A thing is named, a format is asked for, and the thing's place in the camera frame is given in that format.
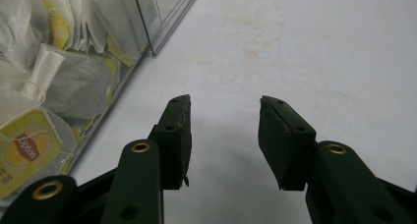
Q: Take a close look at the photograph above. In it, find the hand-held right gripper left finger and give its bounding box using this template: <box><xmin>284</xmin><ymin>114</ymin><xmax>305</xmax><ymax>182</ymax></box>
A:
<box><xmin>100</xmin><ymin>93</ymin><xmax>194</xmax><ymax>224</ymax></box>

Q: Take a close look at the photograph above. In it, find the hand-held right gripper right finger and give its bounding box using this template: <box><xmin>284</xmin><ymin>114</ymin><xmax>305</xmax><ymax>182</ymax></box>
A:
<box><xmin>257</xmin><ymin>94</ymin><xmax>409</xmax><ymax>224</ymax></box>

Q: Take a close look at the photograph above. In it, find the clear plastic box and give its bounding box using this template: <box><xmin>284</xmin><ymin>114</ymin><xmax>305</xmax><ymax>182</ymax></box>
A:
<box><xmin>0</xmin><ymin>0</ymin><xmax>205</xmax><ymax>216</ymax></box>

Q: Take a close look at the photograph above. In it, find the white table mat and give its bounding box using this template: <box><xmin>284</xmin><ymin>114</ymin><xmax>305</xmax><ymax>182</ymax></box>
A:
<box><xmin>68</xmin><ymin>0</ymin><xmax>417</xmax><ymax>224</ymax></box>

